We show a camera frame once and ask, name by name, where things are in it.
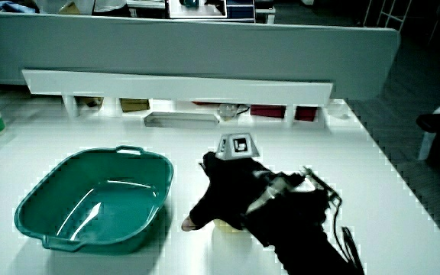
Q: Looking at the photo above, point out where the person's right hand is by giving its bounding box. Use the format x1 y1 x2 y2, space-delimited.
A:
181 132 307 246

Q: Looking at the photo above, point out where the yellow sponge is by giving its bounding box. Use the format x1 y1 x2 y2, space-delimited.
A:
212 218 250 235

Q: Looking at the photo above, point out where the white desk shelf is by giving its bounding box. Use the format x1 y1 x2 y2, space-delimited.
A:
21 68 335 129

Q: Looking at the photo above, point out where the white desk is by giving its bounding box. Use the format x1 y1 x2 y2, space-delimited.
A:
0 88 440 275

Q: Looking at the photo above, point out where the clear glass jar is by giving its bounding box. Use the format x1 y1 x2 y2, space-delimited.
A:
217 102 240 121

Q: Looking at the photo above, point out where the metal tray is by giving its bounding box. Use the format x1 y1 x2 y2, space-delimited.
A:
143 111 221 130

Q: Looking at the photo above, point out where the wide red box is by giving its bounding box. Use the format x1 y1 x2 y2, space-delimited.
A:
249 105 287 119

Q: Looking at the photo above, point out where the small red box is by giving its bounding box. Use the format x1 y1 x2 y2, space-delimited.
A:
294 105 319 123

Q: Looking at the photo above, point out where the yellow box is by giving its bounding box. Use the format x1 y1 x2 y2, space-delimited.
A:
119 98 151 114

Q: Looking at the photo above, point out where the green plastic basin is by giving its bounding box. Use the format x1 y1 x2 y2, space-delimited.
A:
13 144 175 254

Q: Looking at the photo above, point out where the clear plastic container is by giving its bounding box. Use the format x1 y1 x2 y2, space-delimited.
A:
325 99 351 120

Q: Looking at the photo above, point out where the grey partition panel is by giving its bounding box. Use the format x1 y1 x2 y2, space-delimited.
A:
0 11 402 102

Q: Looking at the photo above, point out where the blue box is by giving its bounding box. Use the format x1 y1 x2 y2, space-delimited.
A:
226 0 257 21

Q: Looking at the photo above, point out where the white framed box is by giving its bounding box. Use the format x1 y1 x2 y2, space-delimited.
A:
165 0 228 20

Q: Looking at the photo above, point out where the black chair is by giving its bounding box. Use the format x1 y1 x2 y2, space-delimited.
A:
415 112 440 163

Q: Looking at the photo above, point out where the white metal rack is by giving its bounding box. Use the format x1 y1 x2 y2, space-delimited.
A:
362 0 413 33

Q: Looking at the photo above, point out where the blue cloth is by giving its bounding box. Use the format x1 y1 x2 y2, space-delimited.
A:
0 0 38 15

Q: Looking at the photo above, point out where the black glove cable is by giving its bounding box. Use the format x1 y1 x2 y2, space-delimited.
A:
302 166 365 275

